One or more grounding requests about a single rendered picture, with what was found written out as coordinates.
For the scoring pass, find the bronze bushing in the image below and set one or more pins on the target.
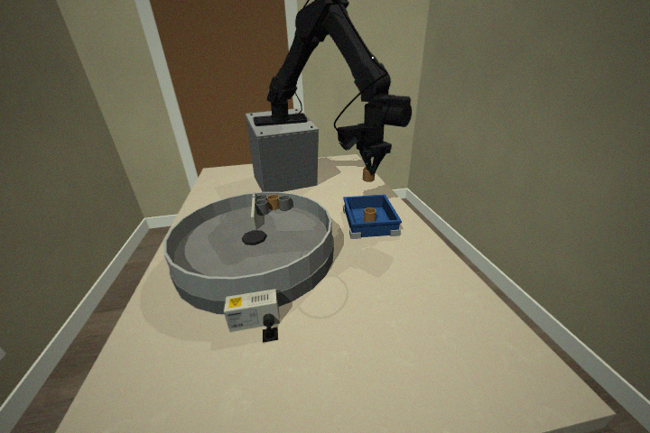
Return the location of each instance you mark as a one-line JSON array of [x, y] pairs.
[[367, 176], [369, 214], [273, 203]]

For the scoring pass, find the blue open-top crate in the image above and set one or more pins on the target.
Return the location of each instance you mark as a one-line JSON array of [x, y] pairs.
[[386, 216]]

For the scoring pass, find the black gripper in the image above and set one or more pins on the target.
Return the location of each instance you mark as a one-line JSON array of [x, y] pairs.
[[367, 152]]

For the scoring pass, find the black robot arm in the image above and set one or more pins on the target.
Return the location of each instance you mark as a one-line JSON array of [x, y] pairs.
[[313, 23]]

